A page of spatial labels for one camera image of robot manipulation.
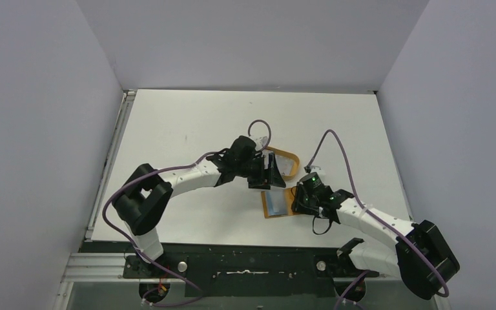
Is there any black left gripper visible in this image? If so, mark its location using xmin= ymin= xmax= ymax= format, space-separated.
xmin=235 ymin=153 xmax=284 ymax=190

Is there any orange leather card holder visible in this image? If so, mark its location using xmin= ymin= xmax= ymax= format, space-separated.
xmin=260 ymin=187 xmax=300 ymax=218

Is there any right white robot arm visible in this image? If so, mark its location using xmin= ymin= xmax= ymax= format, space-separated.
xmin=293 ymin=172 xmax=460 ymax=300

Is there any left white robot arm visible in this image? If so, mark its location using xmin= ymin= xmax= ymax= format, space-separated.
xmin=110 ymin=136 xmax=286 ymax=277

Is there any tan oval tray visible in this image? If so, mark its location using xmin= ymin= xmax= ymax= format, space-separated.
xmin=265 ymin=147 xmax=300 ymax=181

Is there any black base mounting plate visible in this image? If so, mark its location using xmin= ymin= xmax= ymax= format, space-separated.
xmin=121 ymin=243 xmax=361 ymax=303

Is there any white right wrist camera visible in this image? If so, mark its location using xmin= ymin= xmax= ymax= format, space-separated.
xmin=305 ymin=165 xmax=326 ymax=179

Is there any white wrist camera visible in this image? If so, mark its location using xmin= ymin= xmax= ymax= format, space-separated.
xmin=305 ymin=165 xmax=326 ymax=179
xmin=251 ymin=136 xmax=269 ymax=151

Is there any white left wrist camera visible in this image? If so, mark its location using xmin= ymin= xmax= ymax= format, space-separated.
xmin=251 ymin=136 xmax=269 ymax=151

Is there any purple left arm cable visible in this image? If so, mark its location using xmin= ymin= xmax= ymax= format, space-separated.
xmin=101 ymin=119 xmax=273 ymax=308

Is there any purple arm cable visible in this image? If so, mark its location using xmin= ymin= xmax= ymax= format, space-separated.
xmin=101 ymin=119 xmax=273 ymax=308
xmin=304 ymin=129 xmax=451 ymax=310

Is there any aluminium side rail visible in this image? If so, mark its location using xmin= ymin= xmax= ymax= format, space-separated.
xmin=84 ymin=89 xmax=138 ymax=241

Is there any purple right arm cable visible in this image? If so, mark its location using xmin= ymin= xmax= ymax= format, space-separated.
xmin=304 ymin=129 xmax=451 ymax=310

